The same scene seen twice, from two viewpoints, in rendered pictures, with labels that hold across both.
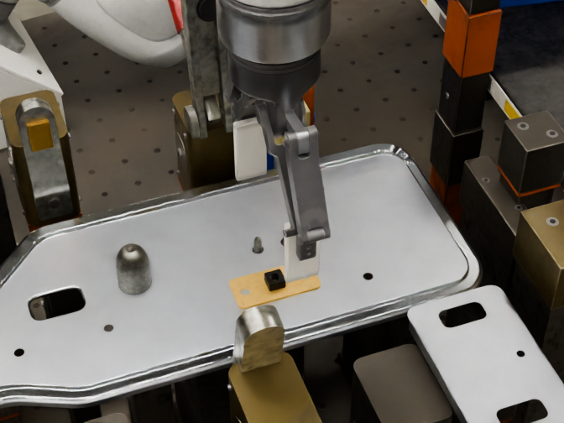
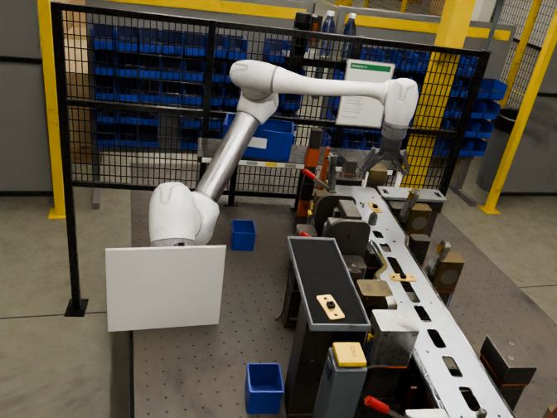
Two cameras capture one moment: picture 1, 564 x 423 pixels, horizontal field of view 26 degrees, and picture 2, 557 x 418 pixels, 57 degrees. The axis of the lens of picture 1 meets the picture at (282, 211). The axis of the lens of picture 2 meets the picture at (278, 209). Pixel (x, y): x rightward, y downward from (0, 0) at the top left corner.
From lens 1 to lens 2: 2.08 m
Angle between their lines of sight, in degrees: 65
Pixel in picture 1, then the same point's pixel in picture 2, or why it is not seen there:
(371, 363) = (394, 206)
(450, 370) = (400, 196)
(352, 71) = not seen: hidden behind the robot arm
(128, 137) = not seen: hidden behind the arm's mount
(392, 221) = (355, 191)
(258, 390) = (417, 207)
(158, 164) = (237, 264)
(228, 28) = (402, 133)
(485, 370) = (400, 193)
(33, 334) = (388, 239)
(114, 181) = (241, 274)
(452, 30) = (312, 157)
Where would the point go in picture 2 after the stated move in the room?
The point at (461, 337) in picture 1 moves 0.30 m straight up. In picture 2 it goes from (391, 193) to (409, 126)
